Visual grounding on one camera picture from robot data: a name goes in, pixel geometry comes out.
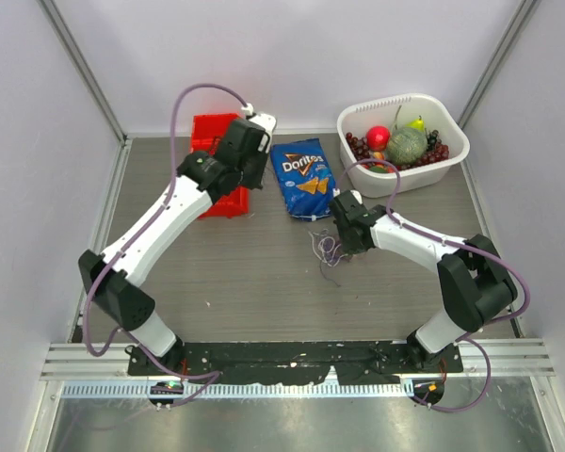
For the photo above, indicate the dark red grape bunch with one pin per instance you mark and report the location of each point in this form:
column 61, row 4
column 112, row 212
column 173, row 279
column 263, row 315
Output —
column 359, row 148

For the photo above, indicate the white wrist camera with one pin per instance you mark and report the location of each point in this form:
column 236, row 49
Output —
column 264, row 120
column 354, row 193

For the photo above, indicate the green melon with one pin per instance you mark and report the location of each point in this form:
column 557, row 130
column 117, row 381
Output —
column 405, row 146

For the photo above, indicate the aluminium frame post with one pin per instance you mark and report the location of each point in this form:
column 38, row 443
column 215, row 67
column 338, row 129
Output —
column 78, row 60
column 516, row 26

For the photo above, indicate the slotted cable duct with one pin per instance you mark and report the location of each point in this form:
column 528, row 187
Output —
column 160, row 390

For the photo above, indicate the left aluminium frame post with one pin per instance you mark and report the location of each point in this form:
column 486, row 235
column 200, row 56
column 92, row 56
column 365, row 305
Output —
column 78, row 60

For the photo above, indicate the red apple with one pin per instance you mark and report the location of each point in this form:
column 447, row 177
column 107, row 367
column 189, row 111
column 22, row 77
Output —
column 377, row 138

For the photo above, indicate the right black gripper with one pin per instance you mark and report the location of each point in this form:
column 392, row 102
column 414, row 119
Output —
column 347, row 247

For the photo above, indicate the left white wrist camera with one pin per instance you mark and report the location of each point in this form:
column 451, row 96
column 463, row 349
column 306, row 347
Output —
column 264, row 120

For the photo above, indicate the white plastic basket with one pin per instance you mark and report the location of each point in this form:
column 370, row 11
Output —
column 447, row 144

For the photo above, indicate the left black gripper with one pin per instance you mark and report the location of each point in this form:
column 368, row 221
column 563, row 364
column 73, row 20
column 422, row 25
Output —
column 256, row 182

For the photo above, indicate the right aluminium frame post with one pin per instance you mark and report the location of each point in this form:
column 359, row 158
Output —
column 516, row 26

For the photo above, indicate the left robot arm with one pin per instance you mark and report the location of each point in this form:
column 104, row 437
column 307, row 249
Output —
column 113, row 278

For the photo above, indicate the blue Doritos chip bag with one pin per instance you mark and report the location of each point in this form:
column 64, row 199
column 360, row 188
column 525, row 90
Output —
column 305, row 178

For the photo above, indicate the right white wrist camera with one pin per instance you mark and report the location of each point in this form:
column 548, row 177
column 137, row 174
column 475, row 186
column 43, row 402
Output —
column 354, row 193

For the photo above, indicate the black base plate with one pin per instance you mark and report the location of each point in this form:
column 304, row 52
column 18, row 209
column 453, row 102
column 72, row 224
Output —
column 302, row 363

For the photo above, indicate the green pear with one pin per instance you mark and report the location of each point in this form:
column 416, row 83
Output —
column 417, row 124

